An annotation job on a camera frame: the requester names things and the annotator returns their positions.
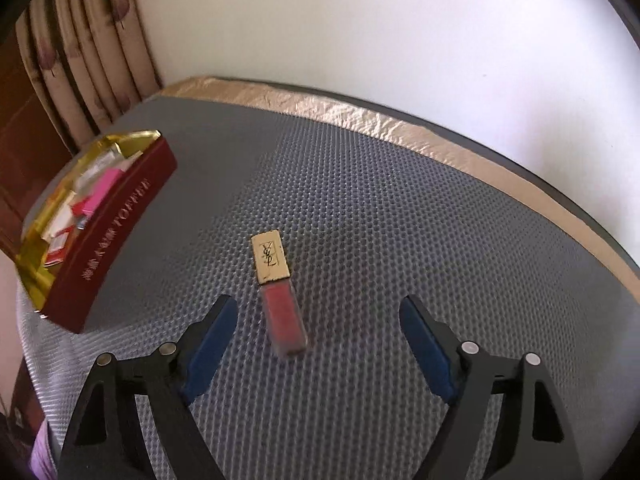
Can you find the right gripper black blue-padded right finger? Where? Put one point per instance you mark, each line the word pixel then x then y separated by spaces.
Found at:
pixel 533 438

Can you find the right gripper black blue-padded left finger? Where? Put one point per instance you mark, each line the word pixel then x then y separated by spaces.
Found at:
pixel 105 440

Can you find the lip gloss tube gold cap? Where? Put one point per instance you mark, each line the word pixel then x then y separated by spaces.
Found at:
pixel 285 325

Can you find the pink rectangular box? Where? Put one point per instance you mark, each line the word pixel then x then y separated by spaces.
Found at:
pixel 100 190

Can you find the purple cloth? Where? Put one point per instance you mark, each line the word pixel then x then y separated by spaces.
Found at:
pixel 41 461

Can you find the dark red toffee box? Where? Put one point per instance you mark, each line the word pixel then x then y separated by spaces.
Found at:
pixel 64 256

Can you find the grey honeycomb mesh mat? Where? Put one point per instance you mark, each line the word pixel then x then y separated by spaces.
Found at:
pixel 363 224

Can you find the beige patterned curtain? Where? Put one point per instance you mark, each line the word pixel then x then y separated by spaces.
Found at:
pixel 88 62

